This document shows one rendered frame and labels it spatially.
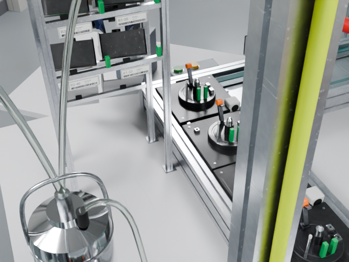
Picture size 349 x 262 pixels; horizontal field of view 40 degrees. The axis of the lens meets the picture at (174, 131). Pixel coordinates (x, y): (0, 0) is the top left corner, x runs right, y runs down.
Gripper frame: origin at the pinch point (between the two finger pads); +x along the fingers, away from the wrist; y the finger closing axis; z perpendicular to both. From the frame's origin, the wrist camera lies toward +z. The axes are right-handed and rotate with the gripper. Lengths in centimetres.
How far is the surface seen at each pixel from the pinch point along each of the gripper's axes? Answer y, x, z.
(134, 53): 6.0, 24.4, 10.2
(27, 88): -43, -19, -45
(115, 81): -1.5, 20.0, -5.3
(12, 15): -114, -252, -189
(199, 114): 25.6, 19.9, -27.3
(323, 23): 21, 104, 88
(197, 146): 22.4, 36.3, -22.9
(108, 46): -1.1, 23.1, 13.2
